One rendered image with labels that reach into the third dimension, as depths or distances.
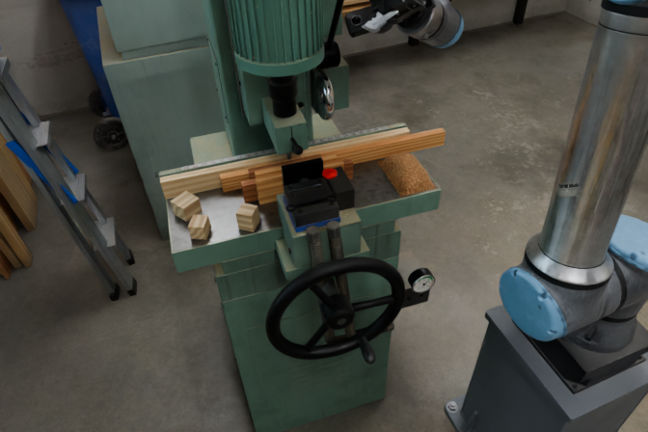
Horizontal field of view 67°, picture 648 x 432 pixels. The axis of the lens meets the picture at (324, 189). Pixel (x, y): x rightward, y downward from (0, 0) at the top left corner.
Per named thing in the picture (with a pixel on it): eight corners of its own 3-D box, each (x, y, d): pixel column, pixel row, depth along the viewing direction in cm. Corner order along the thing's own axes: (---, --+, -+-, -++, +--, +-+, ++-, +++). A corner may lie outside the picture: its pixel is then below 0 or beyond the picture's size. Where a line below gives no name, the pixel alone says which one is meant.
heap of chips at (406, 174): (400, 197, 109) (401, 183, 107) (376, 161, 119) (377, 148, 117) (437, 188, 111) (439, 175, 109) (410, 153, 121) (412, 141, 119)
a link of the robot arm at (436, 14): (399, 9, 108) (412, 49, 106) (388, 3, 104) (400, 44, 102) (435, -14, 102) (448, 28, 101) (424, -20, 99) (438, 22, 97)
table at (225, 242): (179, 310, 94) (173, 290, 91) (169, 209, 117) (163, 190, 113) (460, 236, 107) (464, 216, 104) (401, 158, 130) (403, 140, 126)
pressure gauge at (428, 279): (410, 301, 123) (413, 280, 117) (404, 289, 125) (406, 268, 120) (433, 294, 124) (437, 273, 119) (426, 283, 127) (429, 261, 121)
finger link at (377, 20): (385, 11, 82) (398, -6, 89) (357, 28, 86) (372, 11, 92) (394, 26, 83) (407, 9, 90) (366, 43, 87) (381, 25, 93)
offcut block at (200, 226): (206, 239, 100) (202, 228, 98) (191, 239, 101) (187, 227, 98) (211, 227, 103) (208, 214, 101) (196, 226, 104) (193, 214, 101)
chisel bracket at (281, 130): (278, 161, 106) (274, 128, 101) (264, 128, 117) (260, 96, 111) (310, 154, 108) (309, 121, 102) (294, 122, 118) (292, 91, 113)
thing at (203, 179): (165, 200, 111) (160, 182, 107) (165, 194, 112) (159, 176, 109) (408, 148, 123) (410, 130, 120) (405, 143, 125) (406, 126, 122)
